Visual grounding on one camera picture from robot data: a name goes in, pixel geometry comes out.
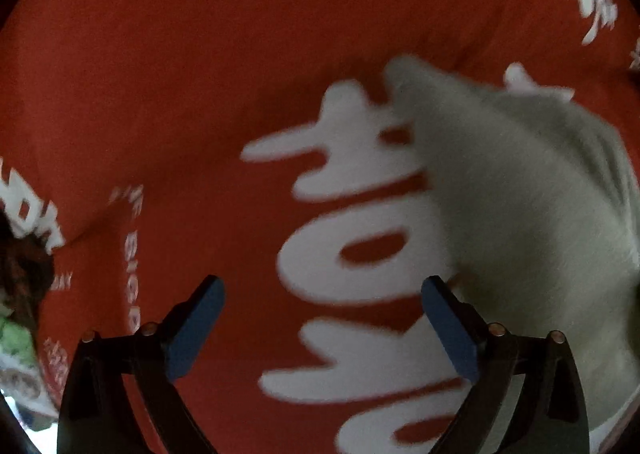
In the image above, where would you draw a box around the grey small garment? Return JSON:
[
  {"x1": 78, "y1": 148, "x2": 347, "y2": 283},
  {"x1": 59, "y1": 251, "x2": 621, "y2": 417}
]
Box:
[{"x1": 385, "y1": 57, "x2": 639, "y2": 427}]

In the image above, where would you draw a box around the red printed bed cover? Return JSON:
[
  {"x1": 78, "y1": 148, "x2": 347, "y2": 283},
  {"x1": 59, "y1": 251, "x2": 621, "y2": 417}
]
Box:
[{"x1": 1, "y1": 0, "x2": 639, "y2": 453}]

